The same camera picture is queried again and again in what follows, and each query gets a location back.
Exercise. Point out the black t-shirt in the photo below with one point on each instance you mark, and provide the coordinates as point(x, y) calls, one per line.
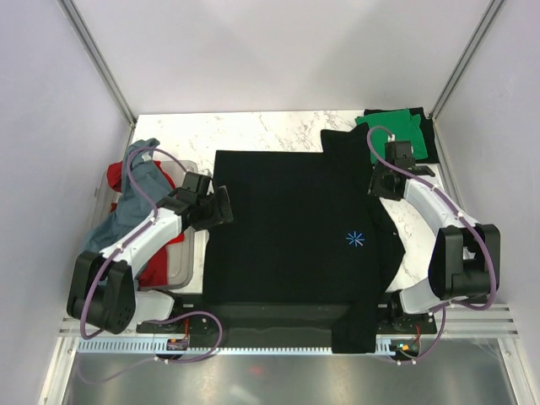
point(428, 131)
point(305, 231)

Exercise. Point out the aluminium frame post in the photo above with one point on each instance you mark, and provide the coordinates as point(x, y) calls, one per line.
point(476, 39)
point(76, 20)

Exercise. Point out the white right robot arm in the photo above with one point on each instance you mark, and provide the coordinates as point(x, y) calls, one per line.
point(464, 267)

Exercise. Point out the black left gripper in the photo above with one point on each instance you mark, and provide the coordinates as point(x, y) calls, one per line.
point(221, 213)

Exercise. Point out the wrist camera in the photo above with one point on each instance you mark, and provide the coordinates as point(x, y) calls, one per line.
point(196, 183)
point(399, 153)

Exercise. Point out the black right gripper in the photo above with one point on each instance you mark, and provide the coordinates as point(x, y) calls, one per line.
point(375, 186)

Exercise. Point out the white slotted cable duct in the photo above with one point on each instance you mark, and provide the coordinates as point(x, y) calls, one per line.
point(169, 346)

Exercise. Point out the clear plastic bin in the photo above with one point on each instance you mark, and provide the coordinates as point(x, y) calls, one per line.
point(180, 254)

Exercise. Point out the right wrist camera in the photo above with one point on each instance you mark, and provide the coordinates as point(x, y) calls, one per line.
point(399, 153)

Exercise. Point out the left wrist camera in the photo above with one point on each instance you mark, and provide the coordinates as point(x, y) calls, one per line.
point(196, 183)

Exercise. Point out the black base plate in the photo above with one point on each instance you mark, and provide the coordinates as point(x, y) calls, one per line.
point(274, 316)

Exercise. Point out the blue-grey t-shirt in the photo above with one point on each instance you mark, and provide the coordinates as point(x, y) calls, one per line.
point(132, 208)

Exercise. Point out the folded green t-shirt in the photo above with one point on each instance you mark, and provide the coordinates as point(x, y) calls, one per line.
point(404, 125)

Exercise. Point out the left aluminium frame post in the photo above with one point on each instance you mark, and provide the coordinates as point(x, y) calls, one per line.
point(76, 20)

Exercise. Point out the right aluminium frame post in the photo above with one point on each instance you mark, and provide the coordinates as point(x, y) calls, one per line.
point(476, 39)

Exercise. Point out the folded black t-shirt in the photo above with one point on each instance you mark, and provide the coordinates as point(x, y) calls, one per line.
point(428, 131)

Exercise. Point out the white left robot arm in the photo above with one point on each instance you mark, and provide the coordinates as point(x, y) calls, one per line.
point(103, 296)

